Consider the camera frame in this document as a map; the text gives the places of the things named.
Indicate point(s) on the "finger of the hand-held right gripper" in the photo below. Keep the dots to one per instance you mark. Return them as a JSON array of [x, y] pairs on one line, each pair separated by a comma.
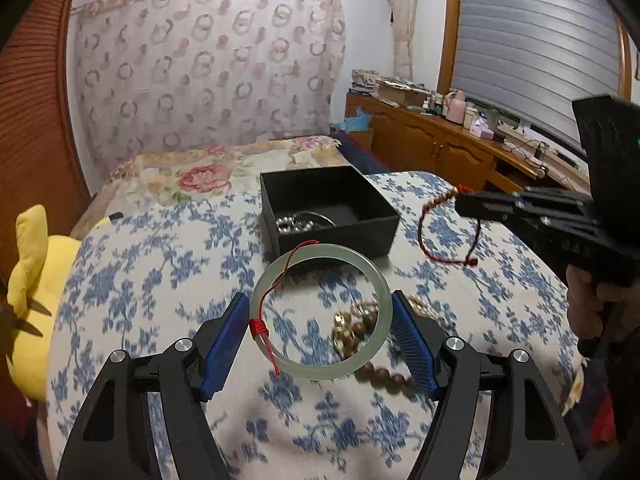
[[565, 235], [500, 205]]

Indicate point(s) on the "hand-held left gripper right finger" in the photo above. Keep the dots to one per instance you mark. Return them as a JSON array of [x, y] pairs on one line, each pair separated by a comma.
[[412, 345]]

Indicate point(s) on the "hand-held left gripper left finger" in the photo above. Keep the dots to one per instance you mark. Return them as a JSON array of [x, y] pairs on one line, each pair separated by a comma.
[[226, 345]]

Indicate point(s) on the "black square box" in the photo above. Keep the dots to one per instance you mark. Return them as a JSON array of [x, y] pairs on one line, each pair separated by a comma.
[[350, 235]]

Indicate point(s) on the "pale green jade bangle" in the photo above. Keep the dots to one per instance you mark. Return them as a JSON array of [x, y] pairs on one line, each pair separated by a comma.
[[320, 251]]

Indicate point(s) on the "person's right forearm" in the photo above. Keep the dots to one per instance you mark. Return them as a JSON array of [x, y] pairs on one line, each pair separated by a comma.
[[600, 410]]

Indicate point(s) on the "person's right hand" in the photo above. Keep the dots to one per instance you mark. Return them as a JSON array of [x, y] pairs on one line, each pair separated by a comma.
[[585, 310]]

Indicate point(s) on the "white power strip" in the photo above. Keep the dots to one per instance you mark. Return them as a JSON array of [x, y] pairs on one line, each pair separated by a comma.
[[522, 152]]

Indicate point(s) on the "pink tissue box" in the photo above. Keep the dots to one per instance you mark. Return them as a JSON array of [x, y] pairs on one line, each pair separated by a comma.
[[481, 130]]

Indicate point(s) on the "blue floral blanket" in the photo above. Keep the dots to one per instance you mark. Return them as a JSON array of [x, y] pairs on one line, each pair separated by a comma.
[[150, 285]]

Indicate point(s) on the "wooden cabinet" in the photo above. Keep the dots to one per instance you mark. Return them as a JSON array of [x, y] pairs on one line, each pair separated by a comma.
[[425, 140]]

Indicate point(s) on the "pink kettle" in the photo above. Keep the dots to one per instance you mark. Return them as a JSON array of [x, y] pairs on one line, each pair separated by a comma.
[[456, 107]]

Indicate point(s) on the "cardboard box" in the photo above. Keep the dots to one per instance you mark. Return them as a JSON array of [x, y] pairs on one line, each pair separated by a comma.
[[402, 96]]

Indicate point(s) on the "teal packet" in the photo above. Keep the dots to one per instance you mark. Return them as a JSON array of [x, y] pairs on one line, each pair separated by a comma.
[[356, 122]]

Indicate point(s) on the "pink floral quilt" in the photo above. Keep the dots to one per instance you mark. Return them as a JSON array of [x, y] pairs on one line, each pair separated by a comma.
[[200, 177]]

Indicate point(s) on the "grey window blind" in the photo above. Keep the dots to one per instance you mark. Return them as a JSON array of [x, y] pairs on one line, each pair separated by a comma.
[[525, 35]]

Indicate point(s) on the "yellow plush toy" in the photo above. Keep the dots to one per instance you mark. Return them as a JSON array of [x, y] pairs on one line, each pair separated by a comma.
[[35, 280]]

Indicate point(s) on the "lace window curtain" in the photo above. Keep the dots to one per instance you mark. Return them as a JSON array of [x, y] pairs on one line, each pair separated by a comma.
[[404, 20]]

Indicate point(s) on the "brown slatted wooden panel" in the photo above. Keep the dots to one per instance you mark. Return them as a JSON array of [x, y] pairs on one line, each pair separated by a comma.
[[35, 135]]

